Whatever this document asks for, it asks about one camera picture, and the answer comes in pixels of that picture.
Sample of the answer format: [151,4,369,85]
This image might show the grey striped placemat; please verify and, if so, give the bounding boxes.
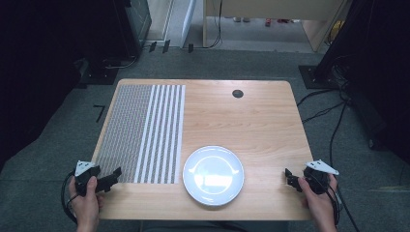
[95,84,187,186]

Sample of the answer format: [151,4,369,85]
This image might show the white panel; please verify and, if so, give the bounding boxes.
[179,0,198,49]

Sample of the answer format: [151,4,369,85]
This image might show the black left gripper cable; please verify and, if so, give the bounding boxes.
[60,171,79,225]

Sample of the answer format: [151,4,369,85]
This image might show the black curtain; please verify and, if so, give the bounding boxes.
[313,0,410,163]
[0,0,153,172]

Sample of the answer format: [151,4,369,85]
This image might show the black stand base plate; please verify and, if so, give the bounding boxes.
[77,57,121,87]
[298,65,343,90]

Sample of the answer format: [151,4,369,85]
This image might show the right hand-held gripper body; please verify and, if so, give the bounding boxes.
[303,159,340,195]

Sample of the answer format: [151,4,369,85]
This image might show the black floor cable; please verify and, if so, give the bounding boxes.
[296,87,347,108]
[302,101,350,168]

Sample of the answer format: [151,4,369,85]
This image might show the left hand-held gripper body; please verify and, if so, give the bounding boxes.
[74,159,102,197]

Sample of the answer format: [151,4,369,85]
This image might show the person's right hand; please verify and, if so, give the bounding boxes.
[298,175,338,227]

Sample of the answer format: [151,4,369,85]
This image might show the white round plate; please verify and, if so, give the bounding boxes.
[182,145,246,207]

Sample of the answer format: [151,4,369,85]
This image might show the black hanging cable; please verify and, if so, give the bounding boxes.
[206,0,224,50]

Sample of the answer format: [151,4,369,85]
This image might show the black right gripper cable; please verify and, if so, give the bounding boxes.
[324,180,362,232]

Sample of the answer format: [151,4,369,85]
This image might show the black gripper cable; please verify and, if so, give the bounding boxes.
[60,171,79,225]
[324,180,362,232]

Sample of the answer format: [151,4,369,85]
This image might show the person's left hand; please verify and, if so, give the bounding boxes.
[68,176,106,227]

